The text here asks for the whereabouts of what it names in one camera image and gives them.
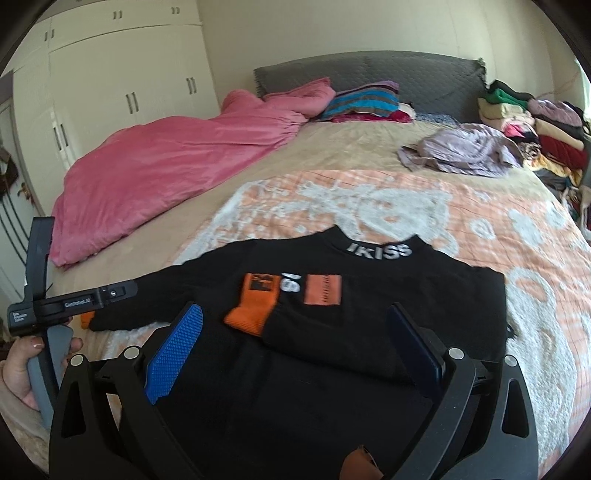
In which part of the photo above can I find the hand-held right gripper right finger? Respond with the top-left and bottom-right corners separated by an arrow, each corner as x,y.
387,302 -> 541,480

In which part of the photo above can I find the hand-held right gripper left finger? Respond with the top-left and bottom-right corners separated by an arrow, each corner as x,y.
48,301 -> 206,480

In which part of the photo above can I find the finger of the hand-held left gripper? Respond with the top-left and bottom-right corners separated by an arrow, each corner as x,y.
95,284 -> 139,309

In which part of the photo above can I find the black sweater with orange cuffs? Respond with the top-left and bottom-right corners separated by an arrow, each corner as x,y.
82,224 -> 515,480

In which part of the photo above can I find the pile of folded clothes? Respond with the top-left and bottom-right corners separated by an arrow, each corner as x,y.
477,79 -> 591,217

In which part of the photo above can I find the striped folded clothes stack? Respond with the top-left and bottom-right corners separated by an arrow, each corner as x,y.
322,80 -> 402,121

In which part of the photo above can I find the person's left hand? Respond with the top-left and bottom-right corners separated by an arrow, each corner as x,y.
0,335 -> 84,411

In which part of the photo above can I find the cream fluffy rug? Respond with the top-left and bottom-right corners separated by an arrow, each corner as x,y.
0,378 -> 51,457

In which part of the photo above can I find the pink duvet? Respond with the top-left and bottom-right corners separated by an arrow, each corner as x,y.
48,78 -> 336,268

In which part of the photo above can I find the dark hanging bag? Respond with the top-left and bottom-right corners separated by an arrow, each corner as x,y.
0,148 -> 19,199

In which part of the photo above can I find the peach and white patterned blanket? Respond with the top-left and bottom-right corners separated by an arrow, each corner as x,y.
83,168 -> 591,480

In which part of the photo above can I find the lilac crumpled garment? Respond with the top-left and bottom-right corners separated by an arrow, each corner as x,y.
398,126 -> 525,178

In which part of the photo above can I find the bed with beige sheet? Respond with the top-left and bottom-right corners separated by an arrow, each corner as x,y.
48,113 -> 591,480

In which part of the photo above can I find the white wardrobe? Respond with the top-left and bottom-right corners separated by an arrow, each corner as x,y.
11,0 -> 220,217

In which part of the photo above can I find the magenta cloth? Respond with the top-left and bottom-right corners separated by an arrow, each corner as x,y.
330,110 -> 411,124

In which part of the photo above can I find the grey padded headboard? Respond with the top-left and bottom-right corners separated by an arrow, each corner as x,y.
253,51 -> 488,125

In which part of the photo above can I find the cream curtain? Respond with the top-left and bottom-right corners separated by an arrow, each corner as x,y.
575,60 -> 591,139

